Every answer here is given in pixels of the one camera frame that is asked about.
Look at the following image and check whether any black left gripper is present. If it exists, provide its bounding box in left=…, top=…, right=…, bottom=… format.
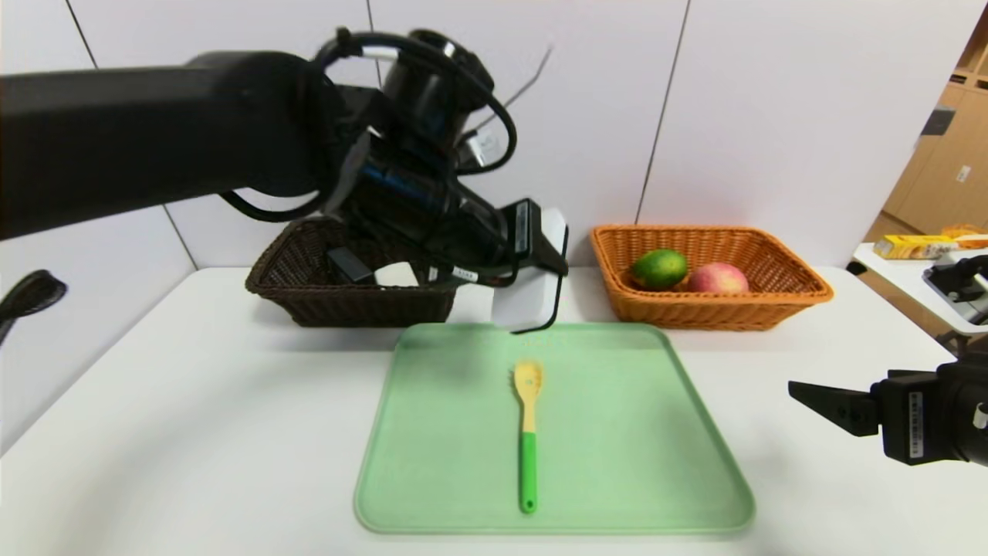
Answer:
left=456, top=197, right=569, bottom=276

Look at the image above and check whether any white oblong case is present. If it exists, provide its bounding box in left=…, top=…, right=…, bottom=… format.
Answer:
left=492, top=207, right=570, bottom=333

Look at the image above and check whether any green citrus fruit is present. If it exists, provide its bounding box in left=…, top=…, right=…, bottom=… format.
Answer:
left=631, top=249, right=689, bottom=292

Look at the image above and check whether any white sponge block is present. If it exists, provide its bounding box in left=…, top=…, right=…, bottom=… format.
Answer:
left=374, top=263, right=421, bottom=288

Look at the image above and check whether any pink peach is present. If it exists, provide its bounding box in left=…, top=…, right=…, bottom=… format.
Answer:
left=687, top=262, right=750, bottom=294

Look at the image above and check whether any orange wicker basket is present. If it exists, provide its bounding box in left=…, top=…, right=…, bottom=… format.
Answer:
left=590, top=224, right=836, bottom=331

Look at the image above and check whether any dark brown wicker basket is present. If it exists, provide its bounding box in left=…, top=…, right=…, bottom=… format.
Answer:
left=245, top=216, right=464, bottom=327

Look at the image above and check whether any light green plastic tray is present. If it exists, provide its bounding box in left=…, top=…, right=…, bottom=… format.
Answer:
left=354, top=323, right=757, bottom=536

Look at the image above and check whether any white side table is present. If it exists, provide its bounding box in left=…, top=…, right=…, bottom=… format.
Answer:
left=853, top=236, right=988, bottom=344

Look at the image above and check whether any yellow box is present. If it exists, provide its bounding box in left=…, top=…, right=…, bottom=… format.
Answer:
left=874, top=236, right=958, bottom=261

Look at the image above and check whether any light wood cabinet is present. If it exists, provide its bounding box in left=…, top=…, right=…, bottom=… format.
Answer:
left=864, top=12, right=988, bottom=244

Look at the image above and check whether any orange packet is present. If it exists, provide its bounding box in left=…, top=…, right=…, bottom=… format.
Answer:
left=942, top=224, right=988, bottom=249

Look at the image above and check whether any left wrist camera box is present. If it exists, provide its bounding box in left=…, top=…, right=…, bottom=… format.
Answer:
left=452, top=127, right=499, bottom=172

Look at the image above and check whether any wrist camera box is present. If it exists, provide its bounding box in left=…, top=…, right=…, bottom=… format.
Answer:
left=452, top=127, right=499, bottom=172
left=922, top=255, right=988, bottom=325

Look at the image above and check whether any pasta spoon with green handle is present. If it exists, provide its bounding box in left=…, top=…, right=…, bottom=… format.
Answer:
left=513, top=358, right=546, bottom=515

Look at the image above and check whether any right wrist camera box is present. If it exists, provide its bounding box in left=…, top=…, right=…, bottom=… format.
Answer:
left=922, top=255, right=988, bottom=325

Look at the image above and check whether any black braided cable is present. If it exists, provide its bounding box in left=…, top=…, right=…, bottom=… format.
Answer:
left=0, top=270, right=69, bottom=344

